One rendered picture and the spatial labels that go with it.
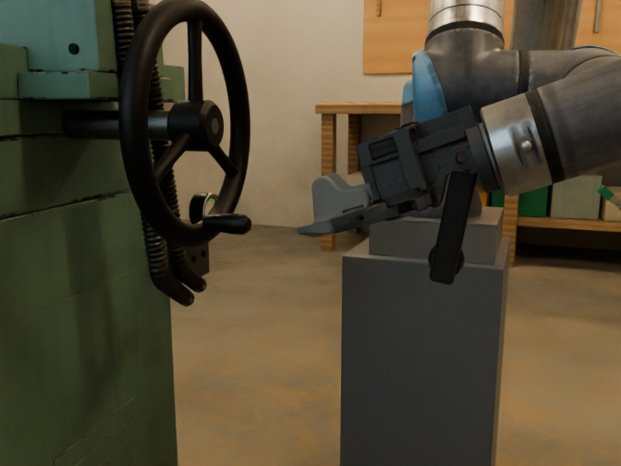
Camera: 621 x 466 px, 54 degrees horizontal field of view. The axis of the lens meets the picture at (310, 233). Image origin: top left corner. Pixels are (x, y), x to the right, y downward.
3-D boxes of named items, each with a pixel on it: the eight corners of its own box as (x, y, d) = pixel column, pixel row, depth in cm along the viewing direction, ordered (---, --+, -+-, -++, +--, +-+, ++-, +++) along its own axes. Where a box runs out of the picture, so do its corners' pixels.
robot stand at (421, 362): (374, 437, 156) (379, 227, 145) (495, 460, 146) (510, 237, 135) (339, 508, 129) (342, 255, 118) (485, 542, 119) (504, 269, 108)
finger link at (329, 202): (283, 189, 66) (362, 161, 63) (301, 240, 66) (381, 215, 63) (273, 192, 63) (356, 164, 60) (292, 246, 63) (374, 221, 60)
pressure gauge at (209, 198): (205, 243, 101) (203, 195, 99) (185, 242, 102) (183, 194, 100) (222, 236, 107) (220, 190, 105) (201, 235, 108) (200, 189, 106)
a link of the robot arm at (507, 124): (548, 178, 62) (556, 190, 53) (500, 192, 64) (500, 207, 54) (522, 93, 61) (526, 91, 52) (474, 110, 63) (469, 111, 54)
